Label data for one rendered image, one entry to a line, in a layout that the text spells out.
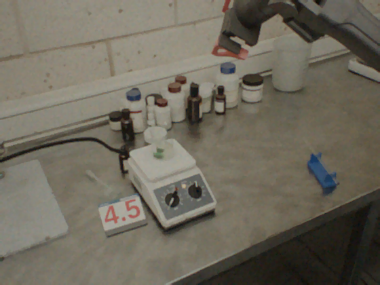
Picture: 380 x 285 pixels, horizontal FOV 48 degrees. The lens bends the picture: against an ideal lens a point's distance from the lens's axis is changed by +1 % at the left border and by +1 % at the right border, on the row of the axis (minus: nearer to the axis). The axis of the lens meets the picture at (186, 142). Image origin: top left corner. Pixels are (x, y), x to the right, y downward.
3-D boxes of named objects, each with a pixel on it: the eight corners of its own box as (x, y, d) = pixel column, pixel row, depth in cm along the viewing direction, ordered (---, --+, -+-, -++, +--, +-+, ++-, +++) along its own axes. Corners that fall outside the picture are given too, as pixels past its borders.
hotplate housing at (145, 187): (217, 211, 95) (218, 182, 90) (164, 233, 90) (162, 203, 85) (172, 160, 111) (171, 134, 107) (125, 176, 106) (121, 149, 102)
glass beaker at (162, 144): (169, 165, 95) (167, 135, 91) (147, 160, 97) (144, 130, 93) (179, 151, 100) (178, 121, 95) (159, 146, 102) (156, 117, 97)
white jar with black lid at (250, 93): (243, 91, 143) (244, 72, 139) (264, 94, 141) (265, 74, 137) (238, 101, 138) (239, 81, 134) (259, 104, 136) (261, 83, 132)
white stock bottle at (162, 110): (172, 130, 124) (171, 104, 119) (156, 131, 123) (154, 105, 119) (171, 121, 128) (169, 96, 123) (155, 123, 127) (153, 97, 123)
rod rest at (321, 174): (337, 186, 101) (339, 174, 99) (323, 188, 100) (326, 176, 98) (319, 161, 109) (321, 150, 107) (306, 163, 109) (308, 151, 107)
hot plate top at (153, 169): (197, 165, 96) (197, 162, 95) (148, 182, 91) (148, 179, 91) (174, 140, 105) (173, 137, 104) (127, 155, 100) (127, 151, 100)
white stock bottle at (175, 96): (188, 120, 128) (188, 87, 122) (169, 124, 127) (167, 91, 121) (182, 110, 133) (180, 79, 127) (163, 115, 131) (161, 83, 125)
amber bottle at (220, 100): (219, 107, 134) (219, 83, 130) (227, 110, 133) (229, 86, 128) (212, 111, 132) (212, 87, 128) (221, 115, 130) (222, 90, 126)
